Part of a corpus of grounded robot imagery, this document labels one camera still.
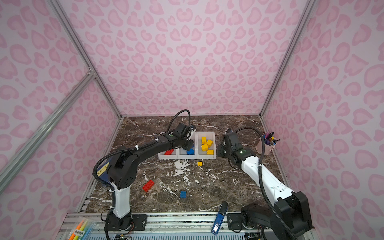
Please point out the highlighter pen pack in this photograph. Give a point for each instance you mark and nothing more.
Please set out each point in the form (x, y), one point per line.
(83, 230)

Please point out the red lego brick tall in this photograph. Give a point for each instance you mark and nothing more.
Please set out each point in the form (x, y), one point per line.
(169, 152)

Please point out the blue lego front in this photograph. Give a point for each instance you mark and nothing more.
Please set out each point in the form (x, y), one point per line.
(183, 194)

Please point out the white bin middle compartment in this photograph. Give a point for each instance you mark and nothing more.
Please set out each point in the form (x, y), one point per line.
(183, 154)

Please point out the white bin right compartment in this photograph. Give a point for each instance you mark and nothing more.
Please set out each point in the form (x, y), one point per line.
(198, 144)

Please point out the dark blue notebook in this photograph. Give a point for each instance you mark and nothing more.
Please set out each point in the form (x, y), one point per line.
(102, 172)

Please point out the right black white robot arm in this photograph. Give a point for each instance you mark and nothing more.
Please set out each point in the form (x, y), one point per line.
(287, 212)

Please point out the blue lego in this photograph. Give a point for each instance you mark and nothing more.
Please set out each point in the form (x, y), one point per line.
(191, 152)
(183, 194)

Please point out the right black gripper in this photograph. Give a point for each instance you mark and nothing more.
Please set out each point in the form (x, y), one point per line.
(219, 150)

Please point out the long red lego brick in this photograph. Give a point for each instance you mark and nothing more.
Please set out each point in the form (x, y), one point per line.
(148, 185)

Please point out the blue stapler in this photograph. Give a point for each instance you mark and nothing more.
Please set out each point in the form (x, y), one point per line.
(219, 218)

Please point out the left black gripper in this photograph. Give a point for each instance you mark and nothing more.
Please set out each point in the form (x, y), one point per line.
(189, 146)

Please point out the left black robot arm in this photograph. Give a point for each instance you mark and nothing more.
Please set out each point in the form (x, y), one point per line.
(118, 170)

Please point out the pink pen cup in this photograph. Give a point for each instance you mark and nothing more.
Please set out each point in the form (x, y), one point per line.
(267, 143)

